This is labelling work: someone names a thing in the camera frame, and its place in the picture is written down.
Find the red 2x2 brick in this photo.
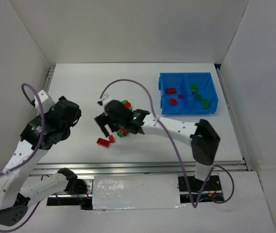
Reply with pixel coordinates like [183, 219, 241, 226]
[109, 135, 115, 143]

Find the large red 2x4 brick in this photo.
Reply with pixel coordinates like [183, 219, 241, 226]
[97, 138, 111, 148]

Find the red arch brick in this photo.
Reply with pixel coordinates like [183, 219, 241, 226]
[169, 98, 179, 105]

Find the red sloped brick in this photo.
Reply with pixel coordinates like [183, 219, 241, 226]
[166, 87, 177, 95]

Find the tiny green 1x3 brick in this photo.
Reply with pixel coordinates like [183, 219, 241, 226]
[190, 84, 199, 93]

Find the small green 2x2 brick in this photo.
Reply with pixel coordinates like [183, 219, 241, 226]
[195, 94, 202, 100]

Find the green 2x3 brick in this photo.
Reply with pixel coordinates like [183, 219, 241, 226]
[202, 99, 209, 109]

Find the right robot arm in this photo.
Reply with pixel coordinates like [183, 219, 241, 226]
[95, 98, 220, 182]

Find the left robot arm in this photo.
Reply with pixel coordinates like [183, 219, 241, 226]
[0, 97, 87, 227]

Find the green number four brick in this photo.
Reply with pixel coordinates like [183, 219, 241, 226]
[117, 130, 124, 137]

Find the red rounded brick cluster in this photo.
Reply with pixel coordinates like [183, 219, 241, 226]
[124, 102, 131, 109]

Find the red curved long brick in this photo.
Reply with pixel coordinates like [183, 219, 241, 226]
[120, 128, 128, 136]

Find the blue divided bin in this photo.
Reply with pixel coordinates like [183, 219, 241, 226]
[158, 72, 218, 116]

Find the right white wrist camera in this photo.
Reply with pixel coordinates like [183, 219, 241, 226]
[97, 94, 113, 107]

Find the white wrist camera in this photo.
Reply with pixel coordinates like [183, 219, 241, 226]
[97, 94, 113, 107]
[33, 90, 55, 111]

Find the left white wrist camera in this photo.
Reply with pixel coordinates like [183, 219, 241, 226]
[33, 90, 55, 111]

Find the aluminium frame rail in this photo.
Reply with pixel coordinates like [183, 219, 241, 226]
[34, 162, 247, 175]

